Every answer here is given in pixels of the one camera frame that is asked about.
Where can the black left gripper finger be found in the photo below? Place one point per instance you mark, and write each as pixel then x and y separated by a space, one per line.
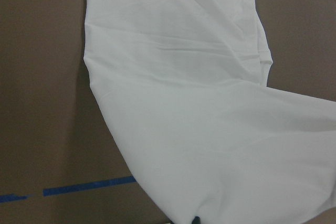
pixel 196 220

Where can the white long-sleeve printed shirt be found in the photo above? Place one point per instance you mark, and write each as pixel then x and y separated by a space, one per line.
pixel 182 87

